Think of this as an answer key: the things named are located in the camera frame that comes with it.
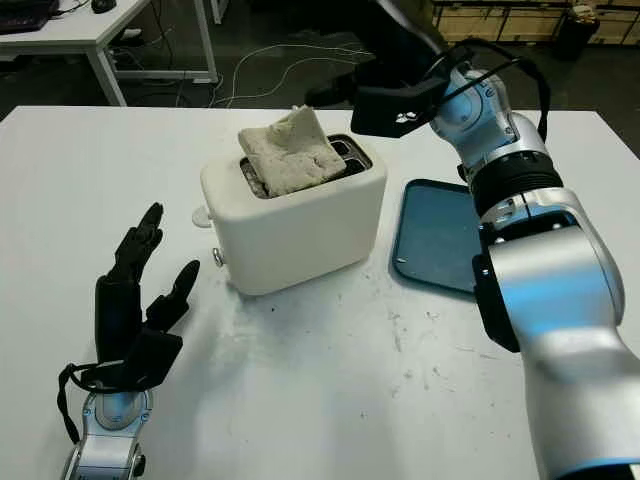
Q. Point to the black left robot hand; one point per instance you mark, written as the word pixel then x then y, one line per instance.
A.
pixel 117 320

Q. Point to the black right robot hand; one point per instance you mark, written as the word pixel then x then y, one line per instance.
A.
pixel 390 60

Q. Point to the pale slice of bread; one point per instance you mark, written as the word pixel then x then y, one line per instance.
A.
pixel 295 160

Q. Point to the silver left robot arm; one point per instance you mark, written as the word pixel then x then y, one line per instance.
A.
pixel 110 450

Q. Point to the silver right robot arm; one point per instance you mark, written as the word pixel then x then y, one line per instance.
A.
pixel 550 300

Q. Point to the silver toaster dial knob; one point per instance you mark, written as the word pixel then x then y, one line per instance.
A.
pixel 217 257

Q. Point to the white toaster lever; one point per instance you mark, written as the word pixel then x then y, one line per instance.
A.
pixel 200 217

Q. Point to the blue plastic tray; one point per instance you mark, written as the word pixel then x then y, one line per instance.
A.
pixel 430 235

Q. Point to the white two-slot toaster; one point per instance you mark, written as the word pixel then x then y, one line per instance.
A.
pixel 295 240

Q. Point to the wooden crate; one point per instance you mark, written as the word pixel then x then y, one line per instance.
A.
pixel 500 22

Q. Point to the white table leg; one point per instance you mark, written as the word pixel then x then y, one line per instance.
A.
pixel 217 10

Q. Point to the black waste bin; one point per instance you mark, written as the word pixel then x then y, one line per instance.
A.
pixel 575 40

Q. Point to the black computer mouse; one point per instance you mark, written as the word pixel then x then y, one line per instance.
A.
pixel 102 5

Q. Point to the white office desk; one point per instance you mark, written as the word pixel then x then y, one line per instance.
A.
pixel 75 30

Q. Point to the black keyboard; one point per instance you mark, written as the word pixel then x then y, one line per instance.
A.
pixel 22 15

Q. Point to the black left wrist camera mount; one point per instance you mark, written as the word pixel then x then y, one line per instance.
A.
pixel 150 355

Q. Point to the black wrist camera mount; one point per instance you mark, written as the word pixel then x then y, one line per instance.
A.
pixel 150 355
pixel 385 112

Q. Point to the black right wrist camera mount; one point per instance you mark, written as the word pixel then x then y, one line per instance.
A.
pixel 385 112

